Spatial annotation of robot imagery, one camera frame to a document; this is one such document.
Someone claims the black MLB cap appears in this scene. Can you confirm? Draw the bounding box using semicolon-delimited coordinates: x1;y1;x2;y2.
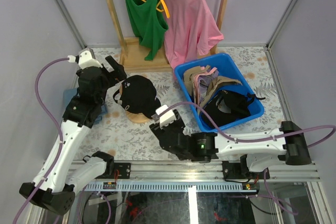
113;75;161;119

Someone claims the beige corduroy cap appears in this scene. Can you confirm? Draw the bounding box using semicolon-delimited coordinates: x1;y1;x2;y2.
183;65;210;94

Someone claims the beige sport cap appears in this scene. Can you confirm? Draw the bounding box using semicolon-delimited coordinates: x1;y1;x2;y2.
199;76;242;108

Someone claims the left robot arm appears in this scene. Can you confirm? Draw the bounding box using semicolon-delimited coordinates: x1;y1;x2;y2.
19;56;127;216

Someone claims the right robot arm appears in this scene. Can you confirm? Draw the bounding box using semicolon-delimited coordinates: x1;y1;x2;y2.
150;114;311;182

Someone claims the wooden clothes rack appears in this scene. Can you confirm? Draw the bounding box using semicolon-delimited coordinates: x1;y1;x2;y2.
106;0;228;72

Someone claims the folded blue cloth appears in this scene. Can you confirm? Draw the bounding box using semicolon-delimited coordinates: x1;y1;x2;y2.
63;88;108;124

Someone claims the wooden hat stand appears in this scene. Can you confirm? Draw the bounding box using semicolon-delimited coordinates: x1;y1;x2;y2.
125;111;151;124

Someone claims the black sport cap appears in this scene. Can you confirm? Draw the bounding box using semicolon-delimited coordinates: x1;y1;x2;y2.
203;90;266;126

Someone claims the purple cap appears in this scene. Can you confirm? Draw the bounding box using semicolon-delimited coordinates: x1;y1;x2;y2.
198;72;218;93

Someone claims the pink cap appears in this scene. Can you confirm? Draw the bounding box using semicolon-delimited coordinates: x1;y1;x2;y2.
192;67;218;105

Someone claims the green tank top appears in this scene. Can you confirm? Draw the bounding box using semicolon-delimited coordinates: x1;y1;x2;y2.
125;0;168;61

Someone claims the pink t-shirt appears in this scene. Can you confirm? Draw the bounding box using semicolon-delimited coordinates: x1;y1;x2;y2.
164;0;224;69

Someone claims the blue plastic bin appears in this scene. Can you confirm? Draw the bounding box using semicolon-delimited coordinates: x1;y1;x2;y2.
174;54;264;132

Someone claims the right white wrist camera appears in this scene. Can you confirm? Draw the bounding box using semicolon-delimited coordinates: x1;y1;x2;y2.
152;104;177;129

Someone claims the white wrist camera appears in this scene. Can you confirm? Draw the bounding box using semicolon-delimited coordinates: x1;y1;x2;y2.
152;104;177;129
67;48;103;69

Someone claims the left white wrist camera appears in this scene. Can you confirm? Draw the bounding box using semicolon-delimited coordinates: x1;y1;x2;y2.
67;48;103;69

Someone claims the aluminium mounting rail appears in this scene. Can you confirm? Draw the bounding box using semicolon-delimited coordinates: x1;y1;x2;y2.
85;161;321;192

